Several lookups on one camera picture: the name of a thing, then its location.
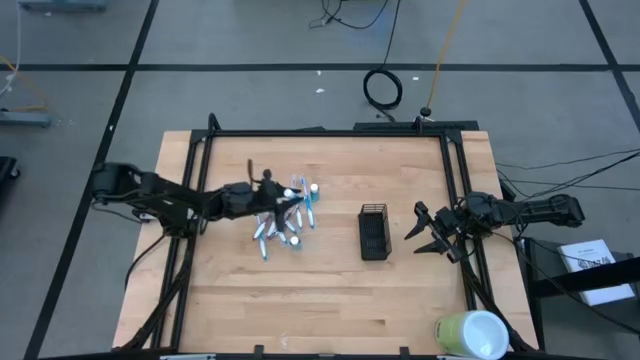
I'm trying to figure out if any black aluminium table frame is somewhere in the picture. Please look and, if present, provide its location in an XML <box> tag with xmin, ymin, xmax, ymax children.
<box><xmin>112</xmin><ymin>112</ymin><xmax>540</xmax><ymax>360</ymax></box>

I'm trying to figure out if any thin black floor cable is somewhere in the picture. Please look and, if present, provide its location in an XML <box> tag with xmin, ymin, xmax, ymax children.
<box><xmin>307</xmin><ymin>0</ymin><xmax>392</xmax><ymax>30</ymax></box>

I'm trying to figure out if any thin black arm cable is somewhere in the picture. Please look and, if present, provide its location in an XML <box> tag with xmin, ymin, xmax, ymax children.
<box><xmin>494</xmin><ymin>148</ymin><xmax>640</xmax><ymax>171</ymax></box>
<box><xmin>519</xmin><ymin>152</ymin><xmax>640</xmax><ymax>201</ymax></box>

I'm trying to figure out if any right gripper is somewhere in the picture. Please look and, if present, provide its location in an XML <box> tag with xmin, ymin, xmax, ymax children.
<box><xmin>403</xmin><ymin>200</ymin><xmax>471</xmax><ymax>265</ymax></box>

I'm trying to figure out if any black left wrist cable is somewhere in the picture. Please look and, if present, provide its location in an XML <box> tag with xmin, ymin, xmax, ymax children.
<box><xmin>246</xmin><ymin>158</ymin><xmax>266</xmax><ymax>186</ymax></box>

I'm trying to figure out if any black power strip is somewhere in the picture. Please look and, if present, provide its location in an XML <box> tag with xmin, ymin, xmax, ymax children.
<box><xmin>352</xmin><ymin>119</ymin><xmax>480</xmax><ymax>133</ymax></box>

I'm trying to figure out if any orange floor cable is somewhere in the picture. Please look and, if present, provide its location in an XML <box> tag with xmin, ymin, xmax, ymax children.
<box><xmin>0</xmin><ymin>54</ymin><xmax>50</xmax><ymax>113</ymax></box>

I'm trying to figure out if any long yellow cable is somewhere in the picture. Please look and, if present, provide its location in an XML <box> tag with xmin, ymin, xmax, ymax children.
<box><xmin>425</xmin><ymin>0</ymin><xmax>469</xmax><ymax>110</ymax></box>

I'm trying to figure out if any white floor cable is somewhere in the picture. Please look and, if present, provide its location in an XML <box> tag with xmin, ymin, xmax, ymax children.
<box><xmin>0</xmin><ymin>0</ymin><xmax>23</xmax><ymax>99</ymax></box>

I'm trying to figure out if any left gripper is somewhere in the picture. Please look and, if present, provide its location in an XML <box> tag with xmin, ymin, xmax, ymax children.
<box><xmin>219</xmin><ymin>169</ymin><xmax>305</xmax><ymax>234</ymax></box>

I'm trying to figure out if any black side cart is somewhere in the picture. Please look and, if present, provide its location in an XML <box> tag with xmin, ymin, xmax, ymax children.
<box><xmin>513</xmin><ymin>235</ymin><xmax>640</xmax><ymax>354</ymax></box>

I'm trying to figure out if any white booklet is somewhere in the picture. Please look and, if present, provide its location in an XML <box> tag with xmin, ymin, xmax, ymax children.
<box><xmin>556</xmin><ymin>238</ymin><xmax>637</xmax><ymax>307</ymax></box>

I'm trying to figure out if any grey metal floor base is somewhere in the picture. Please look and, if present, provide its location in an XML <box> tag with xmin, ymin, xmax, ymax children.
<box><xmin>18</xmin><ymin>0</ymin><xmax>108</xmax><ymax>12</ymax></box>
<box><xmin>0</xmin><ymin>109</ymin><xmax>53</xmax><ymax>129</ymax></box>

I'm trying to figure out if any coiled black cable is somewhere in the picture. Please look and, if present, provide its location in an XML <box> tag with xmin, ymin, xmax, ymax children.
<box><xmin>362</xmin><ymin>0</ymin><xmax>404</xmax><ymax>124</ymax></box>

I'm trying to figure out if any black floor equipment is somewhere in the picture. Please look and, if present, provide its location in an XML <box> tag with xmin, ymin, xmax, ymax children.
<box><xmin>0</xmin><ymin>156</ymin><xmax>21</xmax><ymax>196</ymax></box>

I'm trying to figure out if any black wire basket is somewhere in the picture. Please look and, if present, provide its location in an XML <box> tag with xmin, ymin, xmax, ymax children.
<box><xmin>357</xmin><ymin>202</ymin><xmax>393</xmax><ymax>262</ymax></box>

